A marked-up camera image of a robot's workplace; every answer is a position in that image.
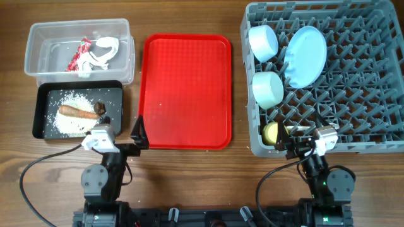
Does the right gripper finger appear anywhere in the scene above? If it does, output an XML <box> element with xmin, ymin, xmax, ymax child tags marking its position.
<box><xmin>314</xmin><ymin>112</ymin><xmax>329</xmax><ymax>128</ymax></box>
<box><xmin>275</xmin><ymin>121</ymin><xmax>290</xmax><ymax>151</ymax></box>

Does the yellow plastic cup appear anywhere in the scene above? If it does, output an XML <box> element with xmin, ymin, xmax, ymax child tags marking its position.
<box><xmin>261</xmin><ymin>122</ymin><xmax>278</xmax><ymax>146</ymax></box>

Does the white plastic spoon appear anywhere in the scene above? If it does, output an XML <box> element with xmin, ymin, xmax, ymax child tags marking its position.
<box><xmin>285</xmin><ymin>125</ymin><xmax>315</xmax><ymax>132</ymax></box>

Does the brown carrot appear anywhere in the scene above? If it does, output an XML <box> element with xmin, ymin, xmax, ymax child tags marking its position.
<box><xmin>58</xmin><ymin>105</ymin><xmax>100</xmax><ymax>119</ymax></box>

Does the mint green bowl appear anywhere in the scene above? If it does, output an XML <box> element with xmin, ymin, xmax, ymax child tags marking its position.
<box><xmin>252</xmin><ymin>72</ymin><xmax>284</xmax><ymax>110</ymax></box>

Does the red snack wrapper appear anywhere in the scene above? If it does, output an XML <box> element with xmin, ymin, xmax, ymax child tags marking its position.
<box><xmin>66</xmin><ymin>38</ymin><xmax>92</xmax><ymax>72</ymax></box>

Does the light blue plate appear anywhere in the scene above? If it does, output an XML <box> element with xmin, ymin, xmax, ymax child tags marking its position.
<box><xmin>284</xmin><ymin>26</ymin><xmax>327</xmax><ymax>88</ymax></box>

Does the light blue bowl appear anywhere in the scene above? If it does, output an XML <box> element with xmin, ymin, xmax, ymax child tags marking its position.
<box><xmin>248</xmin><ymin>25</ymin><xmax>278</xmax><ymax>62</ymax></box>

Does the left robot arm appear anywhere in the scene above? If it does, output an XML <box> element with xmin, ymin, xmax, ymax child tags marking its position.
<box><xmin>73</xmin><ymin>115</ymin><xmax>149</xmax><ymax>226</ymax></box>

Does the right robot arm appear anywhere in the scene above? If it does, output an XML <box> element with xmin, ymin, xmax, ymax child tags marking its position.
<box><xmin>275</xmin><ymin>112</ymin><xmax>356</xmax><ymax>226</ymax></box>

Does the grey dishwasher rack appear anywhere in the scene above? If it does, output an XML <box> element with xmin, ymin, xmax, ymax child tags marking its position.
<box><xmin>240</xmin><ymin>1</ymin><xmax>403</xmax><ymax>157</ymax></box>

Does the brown food scrap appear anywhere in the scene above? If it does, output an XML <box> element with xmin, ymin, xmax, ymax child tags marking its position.
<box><xmin>93</xmin><ymin>102</ymin><xmax>106</xmax><ymax>116</ymax></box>

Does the white rice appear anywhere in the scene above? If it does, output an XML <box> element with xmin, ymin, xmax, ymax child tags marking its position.
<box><xmin>43</xmin><ymin>90</ymin><xmax>101</xmax><ymax>138</ymax></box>

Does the black plastic bin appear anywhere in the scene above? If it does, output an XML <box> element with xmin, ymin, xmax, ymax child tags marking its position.
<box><xmin>32</xmin><ymin>80</ymin><xmax>124</xmax><ymax>139</ymax></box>

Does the red serving tray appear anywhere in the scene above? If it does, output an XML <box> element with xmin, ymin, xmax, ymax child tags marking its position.
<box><xmin>138</xmin><ymin>33</ymin><xmax>232</xmax><ymax>149</ymax></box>

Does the clear plastic bin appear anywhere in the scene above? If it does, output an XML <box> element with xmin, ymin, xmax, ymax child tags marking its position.
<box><xmin>24</xmin><ymin>18</ymin><xmax>135</xmax><ymax>86</ymax></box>

